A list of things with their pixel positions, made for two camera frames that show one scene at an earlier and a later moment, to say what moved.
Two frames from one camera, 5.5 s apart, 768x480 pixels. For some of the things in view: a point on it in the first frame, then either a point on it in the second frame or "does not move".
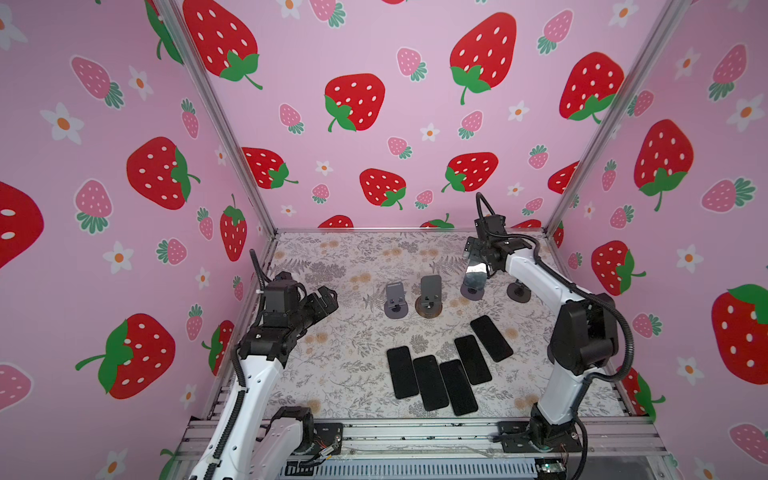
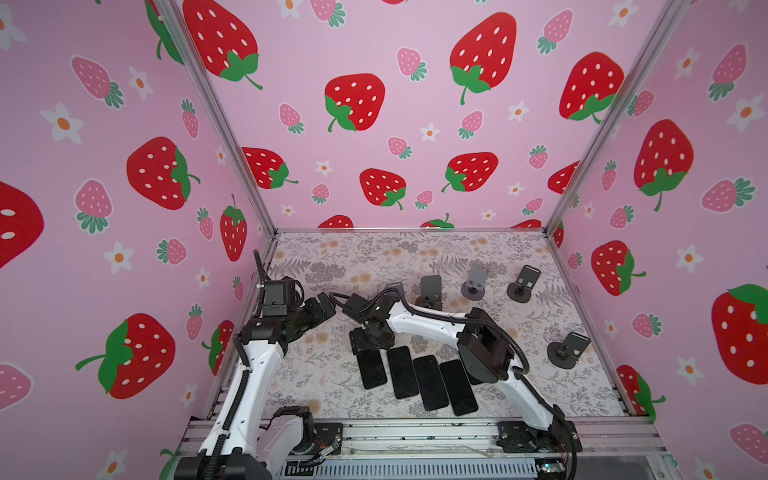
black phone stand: (430, 383) does not move
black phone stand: (402, 372) does not move
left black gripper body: (309, 312) does not move
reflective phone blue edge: (476, 272) to (371, 367)
